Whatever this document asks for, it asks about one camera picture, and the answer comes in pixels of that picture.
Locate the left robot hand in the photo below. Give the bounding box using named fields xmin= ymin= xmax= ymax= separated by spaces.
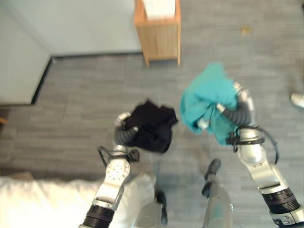
xmin=114 ymin=112 xmax=140 ymax=146

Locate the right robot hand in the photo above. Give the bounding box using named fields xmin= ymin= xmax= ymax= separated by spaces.
xmin=196 ymin=82 xmax=255 ymax=130

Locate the black garment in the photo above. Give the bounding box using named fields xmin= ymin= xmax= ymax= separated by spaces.
xmin=124 ymin=99 xmax=179 ymax=153

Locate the teal garment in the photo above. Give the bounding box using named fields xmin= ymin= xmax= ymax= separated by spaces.
xmin=179 ymin=62 xmax=239 ymax=146

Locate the white bed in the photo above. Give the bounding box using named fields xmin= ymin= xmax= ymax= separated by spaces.
xmin=0 ymin=172 xmax=157 ymax=228

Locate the wooden laundry basket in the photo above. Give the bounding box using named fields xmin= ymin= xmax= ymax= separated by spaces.
xmin=134 ymin=0 xmax=182 ymax=67

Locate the white basket liner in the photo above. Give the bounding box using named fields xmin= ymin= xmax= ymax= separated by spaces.
xmin=141 ymin=0 xmax=177 ymax=20

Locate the person's shoe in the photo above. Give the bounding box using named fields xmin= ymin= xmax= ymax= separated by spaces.
xmin=290 ymin=92 xmax=304 ymax=109

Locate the silver right robot leg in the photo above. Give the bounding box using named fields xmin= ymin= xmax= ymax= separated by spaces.
xmin=201 ymin=158 xmax=237 ymax=228

